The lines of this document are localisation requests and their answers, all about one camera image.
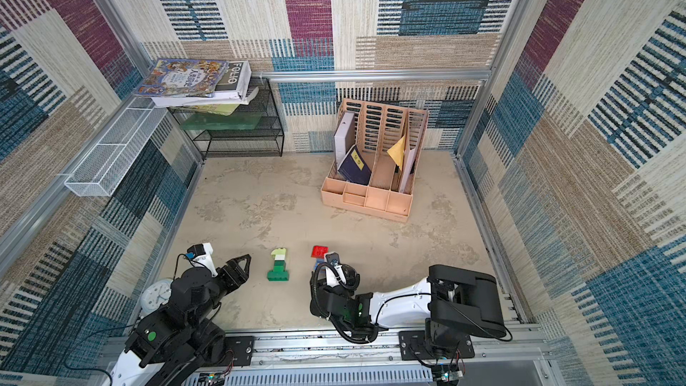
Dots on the yellow envelope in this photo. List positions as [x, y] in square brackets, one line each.
[397, 153]

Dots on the pale blue round clock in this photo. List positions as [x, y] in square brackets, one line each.
[157, 293]

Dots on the red lego brick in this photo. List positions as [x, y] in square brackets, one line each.
[319, 252]

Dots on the pale pink folder in organizer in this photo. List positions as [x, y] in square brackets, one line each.
[414, 130]

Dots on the pink desk file organizer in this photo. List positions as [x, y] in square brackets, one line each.
[378, 127]

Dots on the black wire shelf rack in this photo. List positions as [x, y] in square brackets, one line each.
[252, 130]

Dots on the dark purple book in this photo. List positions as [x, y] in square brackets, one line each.
[354, 168]

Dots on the black and white Folio book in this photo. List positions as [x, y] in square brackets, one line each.
[231, 89]

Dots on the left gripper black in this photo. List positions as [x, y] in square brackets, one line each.
[240, 276]

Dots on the long green lego brick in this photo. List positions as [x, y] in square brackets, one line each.
[278, 276]

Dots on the colourful illustrated book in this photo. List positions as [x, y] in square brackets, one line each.
[182, 77]

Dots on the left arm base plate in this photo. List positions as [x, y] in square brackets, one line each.
[238, 351]

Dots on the white wire mesh basket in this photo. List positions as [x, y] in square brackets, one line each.
[103, 168]

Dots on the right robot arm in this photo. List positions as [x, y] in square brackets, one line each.
[453, 304]

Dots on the white book in organizer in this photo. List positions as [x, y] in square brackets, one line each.
[345, 136]

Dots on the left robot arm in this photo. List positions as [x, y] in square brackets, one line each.
[180, 337]

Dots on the lime green lego brick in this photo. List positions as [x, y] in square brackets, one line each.
[279, 254]

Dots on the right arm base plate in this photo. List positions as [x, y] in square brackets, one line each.
[412, 346]

